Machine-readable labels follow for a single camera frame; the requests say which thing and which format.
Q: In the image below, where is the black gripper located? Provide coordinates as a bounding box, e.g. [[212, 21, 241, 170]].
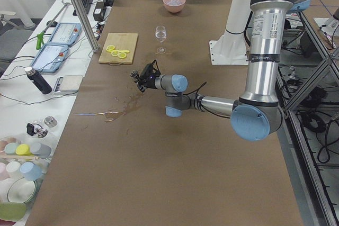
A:
[[133, 63, 160, 93]]

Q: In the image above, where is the steel jigger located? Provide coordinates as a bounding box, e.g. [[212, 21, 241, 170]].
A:
[[130, 70, 145, 93]]

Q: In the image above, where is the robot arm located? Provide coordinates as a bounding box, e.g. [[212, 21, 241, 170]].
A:
[[130, 0, 310, 141]]

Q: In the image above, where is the clear wine glass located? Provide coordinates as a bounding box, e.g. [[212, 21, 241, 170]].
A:
[[155, 25, 167, 54]]

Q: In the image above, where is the clear ice cubes pile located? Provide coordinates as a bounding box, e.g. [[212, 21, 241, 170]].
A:
[[166, 0, 182, 6]]

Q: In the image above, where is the lemon slice near edge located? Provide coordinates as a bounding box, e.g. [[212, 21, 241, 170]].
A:
[[118, 52, 127, 59]]

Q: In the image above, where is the lemon slice middle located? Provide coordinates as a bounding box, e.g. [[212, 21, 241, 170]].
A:
[[111, 50, 119, 57]]

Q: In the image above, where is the bamboo cutting board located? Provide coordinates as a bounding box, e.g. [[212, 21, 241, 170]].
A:
[[99, 33, 138, 65]]

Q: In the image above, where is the lemon slice far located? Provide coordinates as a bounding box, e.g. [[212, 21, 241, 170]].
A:
[[106, 45, 115, 52]]

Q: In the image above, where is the grey digital scale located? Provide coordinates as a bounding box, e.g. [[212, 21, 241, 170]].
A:
[[53, 75, 83, 94]]

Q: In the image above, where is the pink bowl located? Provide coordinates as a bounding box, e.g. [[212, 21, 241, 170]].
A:
[[163, 0, 186, 13]]

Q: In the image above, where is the upper teach pendant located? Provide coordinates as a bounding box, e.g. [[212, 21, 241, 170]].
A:
[[48, 23, 82, 46]]

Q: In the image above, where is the teach pendant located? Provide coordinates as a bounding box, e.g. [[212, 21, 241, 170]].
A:
[[48, 23, 82, 46], [30, 44, 69, 74]]

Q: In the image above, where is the lower teach pendant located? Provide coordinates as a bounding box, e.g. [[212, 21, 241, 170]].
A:
[[30, 44, 69, 74]]

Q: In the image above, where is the small steel cup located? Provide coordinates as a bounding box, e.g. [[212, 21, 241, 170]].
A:
[[43, 116, 58, 128]]

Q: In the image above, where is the black water bottle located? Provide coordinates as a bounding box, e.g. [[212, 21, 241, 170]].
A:
[[24, 66, 52, 94]]

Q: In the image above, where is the yellow cup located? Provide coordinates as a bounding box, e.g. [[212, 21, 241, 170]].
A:
[[15, 144, 31, 156]]

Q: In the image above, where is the light blue cup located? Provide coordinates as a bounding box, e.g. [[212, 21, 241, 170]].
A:
[[20, 161, 43, 180]]

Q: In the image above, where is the white plate green rim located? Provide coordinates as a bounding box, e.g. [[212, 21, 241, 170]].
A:
[[7, 178, 37, 204]]

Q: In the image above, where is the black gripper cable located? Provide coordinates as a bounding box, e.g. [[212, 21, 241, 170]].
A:
[[148, 60, 234, 118]]

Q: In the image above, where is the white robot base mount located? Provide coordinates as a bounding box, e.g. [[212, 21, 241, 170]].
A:
[[209, 0, 251, 65]]

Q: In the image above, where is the green handled grabber tool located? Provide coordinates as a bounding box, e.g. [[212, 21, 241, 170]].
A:
[[36, 1, 71, 50]]

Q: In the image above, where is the aluminium frame post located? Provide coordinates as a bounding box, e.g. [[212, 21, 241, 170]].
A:
[[71, 0, 100, 53]]

